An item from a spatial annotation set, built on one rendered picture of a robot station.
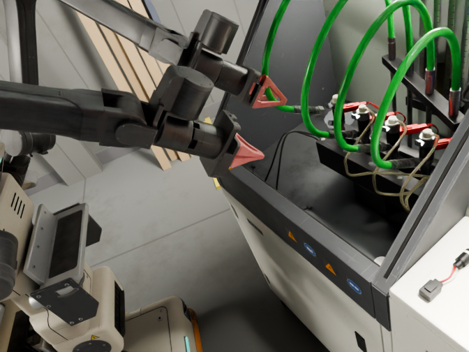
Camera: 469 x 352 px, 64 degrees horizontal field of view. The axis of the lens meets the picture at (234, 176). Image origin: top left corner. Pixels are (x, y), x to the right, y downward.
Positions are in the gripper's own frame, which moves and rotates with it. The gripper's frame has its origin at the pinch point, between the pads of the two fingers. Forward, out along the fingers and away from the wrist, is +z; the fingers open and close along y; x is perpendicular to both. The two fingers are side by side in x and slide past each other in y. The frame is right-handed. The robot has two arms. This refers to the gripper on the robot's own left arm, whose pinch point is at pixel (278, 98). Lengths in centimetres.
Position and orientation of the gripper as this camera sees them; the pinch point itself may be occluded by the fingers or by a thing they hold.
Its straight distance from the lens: 82.6
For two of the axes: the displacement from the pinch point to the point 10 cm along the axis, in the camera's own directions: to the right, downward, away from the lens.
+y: -2.6, -4.0, 8.8
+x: -4.0, 8.7, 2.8
